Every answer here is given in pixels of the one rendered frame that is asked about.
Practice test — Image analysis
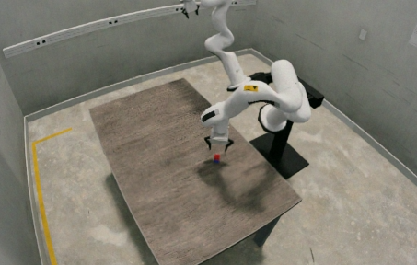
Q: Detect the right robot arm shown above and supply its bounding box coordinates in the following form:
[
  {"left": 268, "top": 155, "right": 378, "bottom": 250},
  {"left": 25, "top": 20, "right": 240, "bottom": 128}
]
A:
[{"left": 201, "top": 0, "right": 250, "bottom": 89}]

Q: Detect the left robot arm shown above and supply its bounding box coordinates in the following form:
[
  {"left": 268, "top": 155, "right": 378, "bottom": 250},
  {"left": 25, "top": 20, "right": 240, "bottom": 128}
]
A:
[{"left": 201, "top": 60, "right": 311, "bottom": 144}]

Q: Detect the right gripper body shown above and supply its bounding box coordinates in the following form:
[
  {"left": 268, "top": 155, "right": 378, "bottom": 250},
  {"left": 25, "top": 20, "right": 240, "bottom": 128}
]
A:
[{"left": 184, "top": 0, "right": 197, "bottom": 13}]

